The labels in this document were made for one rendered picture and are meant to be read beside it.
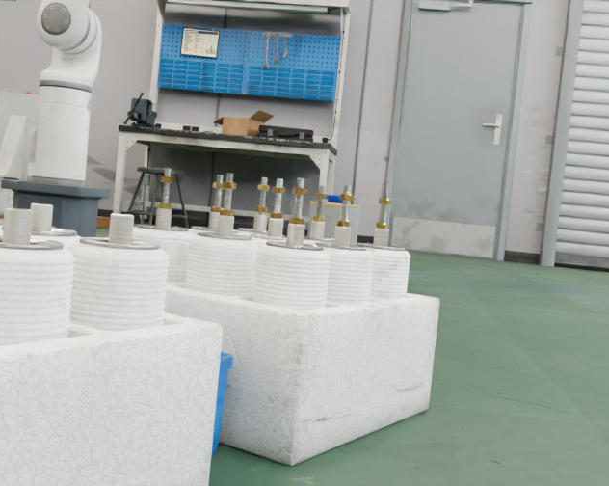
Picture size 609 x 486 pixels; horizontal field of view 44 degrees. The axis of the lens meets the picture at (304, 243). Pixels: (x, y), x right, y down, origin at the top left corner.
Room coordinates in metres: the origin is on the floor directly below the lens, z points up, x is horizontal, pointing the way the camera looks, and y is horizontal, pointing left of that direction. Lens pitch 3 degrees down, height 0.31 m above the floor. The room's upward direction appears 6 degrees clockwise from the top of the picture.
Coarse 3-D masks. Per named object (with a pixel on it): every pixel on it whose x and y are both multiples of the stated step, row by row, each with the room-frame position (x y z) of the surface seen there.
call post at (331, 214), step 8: (312, 208) 1.41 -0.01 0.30; (328, 208) 1.39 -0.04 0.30; (336, 208) 1.38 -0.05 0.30; (352, 208) 1.40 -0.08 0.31; (312, 216) 1.41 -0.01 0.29; (328, 216) 1.39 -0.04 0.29; (336, 216) 1.38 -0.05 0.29; (352, 216) 1.41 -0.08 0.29; (328, 224) 1.39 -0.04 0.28; (336, 224) 1.38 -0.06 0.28; (352, 224) 1.41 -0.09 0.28; (328, 232) 1.39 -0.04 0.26; (352, 232) 1.41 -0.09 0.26; (352, 240) 1.41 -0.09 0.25
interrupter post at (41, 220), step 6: (36, 204) 0.78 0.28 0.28; (42, 204) 0.78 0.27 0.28; (48, 204) 0.80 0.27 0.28; (36, 210) 0.78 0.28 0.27; (42, 210) 0.78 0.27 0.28; (48, 210) 0.79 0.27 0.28; (36, 216) 0.78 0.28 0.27; (42, 216) 0.78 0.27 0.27; (48, 216) 0.79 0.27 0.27; (36, 222) 0.78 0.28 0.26; (42, 222) 0.78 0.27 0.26; (48, 222) 0.79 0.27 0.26; (36, 228) 0.78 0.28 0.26; (42, 228) 0.78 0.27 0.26; (48, 228) 0.79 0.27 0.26
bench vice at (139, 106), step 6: (132, 102) 5.60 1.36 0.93; (138, 102) 5.48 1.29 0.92; (144, 102) 5.59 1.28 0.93; (150, 102) 5.67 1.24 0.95; (132, 108) 5.60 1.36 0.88; (138, 108) 5.59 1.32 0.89; (144, 108) 5.59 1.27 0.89; (150, 108) 5.69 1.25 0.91; (132, 114) 5.47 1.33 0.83; (138, 114) 5.54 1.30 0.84; (144, 114) 5.59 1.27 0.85; (150, 114) 5.72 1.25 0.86; (156, 114) 5.85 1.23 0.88; (126, 120) 5.48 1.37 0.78; (132, 120) 5.61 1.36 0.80; (138, 120) 5.60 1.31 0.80; (144, 120) 5.60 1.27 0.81; (150, 120) 5.73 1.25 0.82; (144, 126) 5.68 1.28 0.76; (150, 126) 5.67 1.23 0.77; (156, 126) 5.81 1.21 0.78
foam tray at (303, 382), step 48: (240, 336) 0.92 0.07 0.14; (288, 336) 0.88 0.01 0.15; (336, 336) 0.93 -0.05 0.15; (384, 336) 1.04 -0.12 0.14; (432, 336) 1.18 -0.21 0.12; (240, 384) 0.91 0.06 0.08; (288, 384) 0.88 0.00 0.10; (336, 384) 0.94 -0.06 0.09; (384, 384) 1.05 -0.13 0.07; (240, 432) 0.91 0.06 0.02; (288, 432) 0.87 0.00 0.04; (336, 432) 0.95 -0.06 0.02
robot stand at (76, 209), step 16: (16, 192) 1.33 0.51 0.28; (32, 192) 1.31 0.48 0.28; (48, 192) 1.30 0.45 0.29; (64, 192) 1.30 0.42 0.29; (80, 192) 1.30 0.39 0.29; (96, 192) 1.37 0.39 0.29; (64, 208) 1.31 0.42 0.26; (80, 208) 1.33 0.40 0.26; (96, 208) 1.40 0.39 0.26; (64, 224) 1.32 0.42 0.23; (80, 224) 1.33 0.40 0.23; (96, 224) 1.41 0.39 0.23
